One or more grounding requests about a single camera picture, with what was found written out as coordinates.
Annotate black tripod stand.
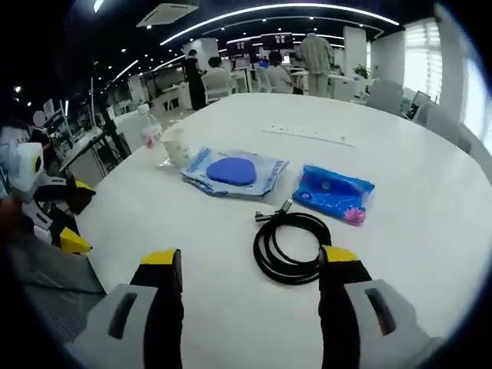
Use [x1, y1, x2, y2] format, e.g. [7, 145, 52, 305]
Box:
[90, 59, 131, 170]

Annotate clear printed plastic bag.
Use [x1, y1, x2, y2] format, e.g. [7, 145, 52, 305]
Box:
[179, 145, 290, 199]

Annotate grey mesh office chair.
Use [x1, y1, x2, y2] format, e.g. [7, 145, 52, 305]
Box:
[9, 245, 107, 347]

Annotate blue tissue packet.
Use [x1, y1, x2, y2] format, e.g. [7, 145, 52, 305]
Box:
[291, 164, 376, 226]

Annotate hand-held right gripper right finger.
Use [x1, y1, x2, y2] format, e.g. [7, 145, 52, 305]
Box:
[317, 244, 443, 369]

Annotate bright window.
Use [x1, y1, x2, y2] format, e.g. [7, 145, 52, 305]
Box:
[460, 57, 489, 139]
[403, 22, 441, 93]

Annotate person's left hand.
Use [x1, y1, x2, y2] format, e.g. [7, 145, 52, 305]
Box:
[0, 195, 28, 235]

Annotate white side desk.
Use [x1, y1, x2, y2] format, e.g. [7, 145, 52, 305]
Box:
[59, 128, 112, 178]

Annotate black cable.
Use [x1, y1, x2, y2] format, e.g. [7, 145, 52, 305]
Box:
[252, 198, 334, 285]

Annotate blue oval pad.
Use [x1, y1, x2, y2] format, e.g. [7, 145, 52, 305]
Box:
[206, 156, 258, 188]

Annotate clear bottle with red label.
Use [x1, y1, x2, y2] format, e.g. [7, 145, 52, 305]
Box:
[140, 115, 174, 171]

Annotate white paper cup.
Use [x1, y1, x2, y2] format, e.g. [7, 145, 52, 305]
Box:
[161, 128, 192, 165]

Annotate white table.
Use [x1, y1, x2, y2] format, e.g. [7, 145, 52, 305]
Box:
[63, 91, 491, 369]

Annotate ceiling air conditioner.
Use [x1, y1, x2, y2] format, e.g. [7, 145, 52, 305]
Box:
[136, 2, 201, 28]

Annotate white mesh office chair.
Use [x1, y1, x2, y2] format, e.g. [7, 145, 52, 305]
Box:
[411, 90, 431, 120]

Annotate curved ceiling light strip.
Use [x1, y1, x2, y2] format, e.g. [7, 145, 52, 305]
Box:
[159, 2, 401, 46]

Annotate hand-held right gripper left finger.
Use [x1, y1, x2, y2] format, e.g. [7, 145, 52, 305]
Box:
[64, 248, 185, 369]

